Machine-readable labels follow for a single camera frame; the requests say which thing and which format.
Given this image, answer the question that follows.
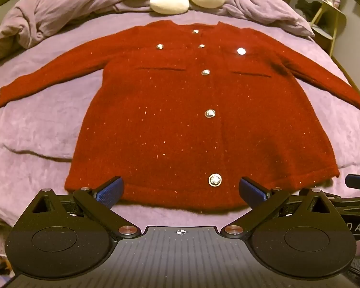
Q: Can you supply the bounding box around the yellow-green side table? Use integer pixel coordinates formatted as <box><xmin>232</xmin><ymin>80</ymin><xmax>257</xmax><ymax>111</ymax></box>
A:
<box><xmin>310</xmin><ymin>0</ymin><xmax>348</xmax><ymax>58</ymax></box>

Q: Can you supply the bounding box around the purple bed sheet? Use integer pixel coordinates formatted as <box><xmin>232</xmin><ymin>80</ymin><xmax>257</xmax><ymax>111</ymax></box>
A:
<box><xmin>0</xmin><ymin>4</ymin><xmax>360</xmax><ymax>246</ymax></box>

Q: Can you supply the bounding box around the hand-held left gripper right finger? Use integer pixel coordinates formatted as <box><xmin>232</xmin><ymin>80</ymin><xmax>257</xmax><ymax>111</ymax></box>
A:
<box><xmin>220</xmin><ymin>177</ymin><xmax>334</xmax><ymax>237</ymax></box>

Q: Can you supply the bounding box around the red sparkly knit cardigan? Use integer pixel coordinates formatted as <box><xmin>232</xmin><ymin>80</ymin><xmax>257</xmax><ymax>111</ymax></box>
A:
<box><xmin>0</xmin><ymin>20</ymin><xmax>360</xmax><ymax>214</ymax></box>

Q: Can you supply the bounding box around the black cloth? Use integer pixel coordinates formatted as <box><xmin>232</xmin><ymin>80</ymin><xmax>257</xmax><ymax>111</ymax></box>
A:
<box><xmin>295</xmin><ymin>0</ymin><xmax>322</xmax><ymax>22</ymax></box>

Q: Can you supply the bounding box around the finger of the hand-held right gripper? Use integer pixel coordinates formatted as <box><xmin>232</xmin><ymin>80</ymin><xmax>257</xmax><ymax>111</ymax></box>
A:
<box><xmin>300</xmin><ymin>188</ymin><xmax>360</xmax><ymax>215</ymax></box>
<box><xmin>345</xmin><ymin>174</ymin><xmax>360</xmax><ymax>191</ymax></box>

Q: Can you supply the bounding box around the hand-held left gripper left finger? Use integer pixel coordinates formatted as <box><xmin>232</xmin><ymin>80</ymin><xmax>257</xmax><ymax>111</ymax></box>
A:
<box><xmin>28</xmin><ymin>176</ymin><xmax>141</xmax><ymax>237</ymax></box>

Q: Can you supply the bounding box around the crumpled purple blanket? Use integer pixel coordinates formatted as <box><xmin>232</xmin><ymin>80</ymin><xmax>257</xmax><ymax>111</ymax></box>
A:
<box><xmin>0</xmin><ymin>0</ymin><xmax>315</xmax><ymax>58</ymax></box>

